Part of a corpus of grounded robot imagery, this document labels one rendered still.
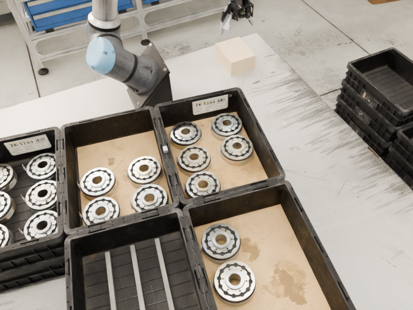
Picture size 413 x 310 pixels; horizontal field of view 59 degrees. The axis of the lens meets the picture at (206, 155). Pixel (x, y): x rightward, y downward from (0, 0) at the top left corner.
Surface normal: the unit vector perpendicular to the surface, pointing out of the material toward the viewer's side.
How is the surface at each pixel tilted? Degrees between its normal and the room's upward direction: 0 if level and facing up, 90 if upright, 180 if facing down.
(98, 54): 45
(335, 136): 0
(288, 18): 0
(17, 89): 0
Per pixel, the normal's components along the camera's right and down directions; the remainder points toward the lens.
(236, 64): 0.41, 0.70
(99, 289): -0.04, -0.63
